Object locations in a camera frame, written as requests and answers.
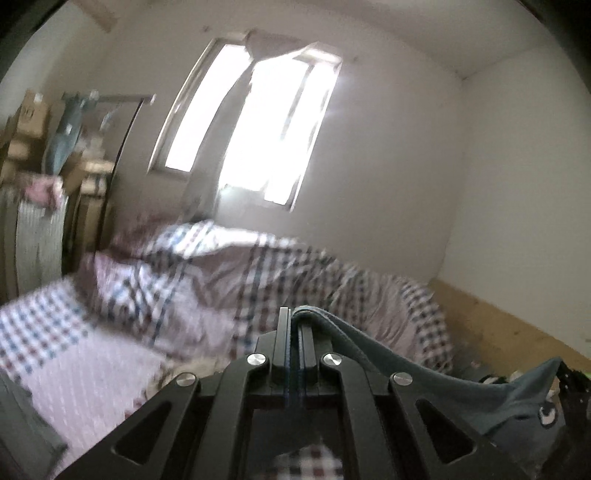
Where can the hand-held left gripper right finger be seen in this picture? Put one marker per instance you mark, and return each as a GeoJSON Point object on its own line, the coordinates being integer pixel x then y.
{"type": "Point", "coordinates": [307, 355]}

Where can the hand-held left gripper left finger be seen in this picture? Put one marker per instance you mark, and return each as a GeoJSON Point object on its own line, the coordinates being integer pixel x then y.
{"type": "Point", "coordinates": [282, 350]}

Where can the dark teal garment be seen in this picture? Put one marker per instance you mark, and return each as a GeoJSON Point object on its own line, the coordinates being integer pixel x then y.
{"type": "Point", "coordinates": [461, 397]}

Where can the metal clothes rack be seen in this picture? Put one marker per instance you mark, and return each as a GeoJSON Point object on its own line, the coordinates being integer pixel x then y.
{"type": "Point", "coordinates": [124, 138]}

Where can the checked lavender duvet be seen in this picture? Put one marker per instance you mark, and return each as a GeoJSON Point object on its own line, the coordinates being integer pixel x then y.
{"type": "Point", "coordinates": [277, 277]}

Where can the teal penguin print pillow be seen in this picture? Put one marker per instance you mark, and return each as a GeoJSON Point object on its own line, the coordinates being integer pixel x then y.
{"type": "Point", "coordinates": [517, 443]}

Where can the wooden headboard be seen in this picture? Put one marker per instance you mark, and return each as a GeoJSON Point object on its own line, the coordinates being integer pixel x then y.
{"type": "Point", "coordinates": [508, 323]}

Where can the window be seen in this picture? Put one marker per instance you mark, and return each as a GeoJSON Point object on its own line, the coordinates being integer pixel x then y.
{"type": "Point", "coordinates": [277, 129]}

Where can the white radiator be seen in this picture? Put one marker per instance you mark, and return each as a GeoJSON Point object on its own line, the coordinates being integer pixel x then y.
{"type": "Point", "coordinates": [37, 249]}

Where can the dark grey cloth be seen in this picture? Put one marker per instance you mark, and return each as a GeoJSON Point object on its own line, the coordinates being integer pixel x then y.
{"type": "Point", "coordinates": [23, 415]}

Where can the pink cloth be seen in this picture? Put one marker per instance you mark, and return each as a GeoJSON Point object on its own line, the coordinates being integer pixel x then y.
{"type": "Point", "coordinates": [44, 191]}

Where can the blue hanging garment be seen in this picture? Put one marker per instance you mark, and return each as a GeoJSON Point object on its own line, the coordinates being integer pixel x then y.
{"type": "Point", "coordinates": [64, 138]}

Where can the cardboard boxes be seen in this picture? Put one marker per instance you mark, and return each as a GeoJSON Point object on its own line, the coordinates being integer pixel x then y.
{"type": "Point", "coordinates": [32, 120]}

